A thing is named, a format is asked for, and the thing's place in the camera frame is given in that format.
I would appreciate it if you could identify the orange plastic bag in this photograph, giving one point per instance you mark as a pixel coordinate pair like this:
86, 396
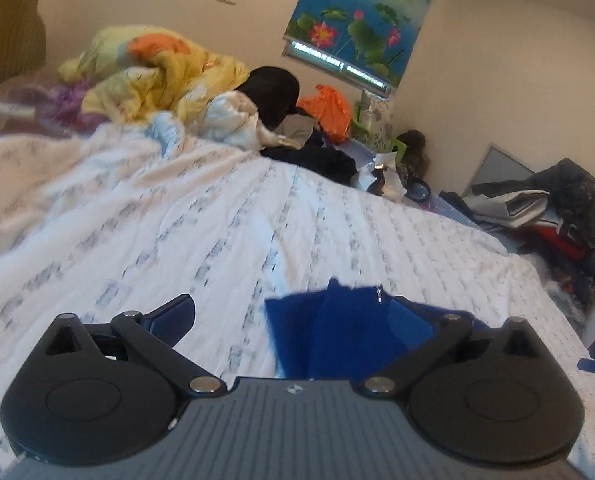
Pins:
330, 112

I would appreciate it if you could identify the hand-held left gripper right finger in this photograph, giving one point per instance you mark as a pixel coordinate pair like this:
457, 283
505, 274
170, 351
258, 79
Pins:
410, 322

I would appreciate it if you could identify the green plastic chair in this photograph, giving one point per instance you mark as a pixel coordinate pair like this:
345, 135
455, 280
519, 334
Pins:
400, 147

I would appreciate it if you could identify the purple cloth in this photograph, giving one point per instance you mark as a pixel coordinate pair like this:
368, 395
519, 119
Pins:
62, 105

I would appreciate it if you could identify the grey garment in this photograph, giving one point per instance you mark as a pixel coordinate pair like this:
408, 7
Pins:
300, 127

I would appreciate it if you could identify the dark navy garment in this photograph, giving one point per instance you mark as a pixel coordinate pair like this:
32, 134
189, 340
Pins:
322, 160

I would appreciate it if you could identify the white crumpled quilt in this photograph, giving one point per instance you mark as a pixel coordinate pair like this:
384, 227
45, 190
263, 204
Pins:
232, 120

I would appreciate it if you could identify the lotus print window blind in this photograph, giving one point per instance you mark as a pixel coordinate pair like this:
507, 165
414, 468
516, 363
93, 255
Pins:
362, 15

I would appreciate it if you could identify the brown plush toy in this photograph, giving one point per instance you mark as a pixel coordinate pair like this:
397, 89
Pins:
412, 152

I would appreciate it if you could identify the grey board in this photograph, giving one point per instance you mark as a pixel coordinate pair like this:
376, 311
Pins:
500, 170

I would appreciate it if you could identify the pile of mixed clothes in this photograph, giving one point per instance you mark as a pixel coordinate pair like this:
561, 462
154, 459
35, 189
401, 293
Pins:
552, 215

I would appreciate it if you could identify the white printed bed sheet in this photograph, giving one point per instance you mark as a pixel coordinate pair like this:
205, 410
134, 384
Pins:
177, 235

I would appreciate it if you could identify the black hat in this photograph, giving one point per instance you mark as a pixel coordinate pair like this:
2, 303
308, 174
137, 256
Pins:
272, 92

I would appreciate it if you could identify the white crumpled plastic bag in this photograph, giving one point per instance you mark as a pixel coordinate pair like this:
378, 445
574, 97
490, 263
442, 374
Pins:
385, 175

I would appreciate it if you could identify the floral pillow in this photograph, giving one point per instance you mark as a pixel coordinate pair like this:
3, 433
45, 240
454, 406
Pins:
377, 112

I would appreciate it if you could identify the yellow patterned quilt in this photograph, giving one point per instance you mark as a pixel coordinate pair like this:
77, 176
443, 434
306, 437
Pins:
162, 75

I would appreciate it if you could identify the blue beaded sweater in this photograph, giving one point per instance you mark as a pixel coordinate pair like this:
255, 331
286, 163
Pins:
337, 330

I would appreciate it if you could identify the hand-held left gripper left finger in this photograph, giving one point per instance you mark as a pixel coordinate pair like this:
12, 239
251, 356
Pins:
175, 317

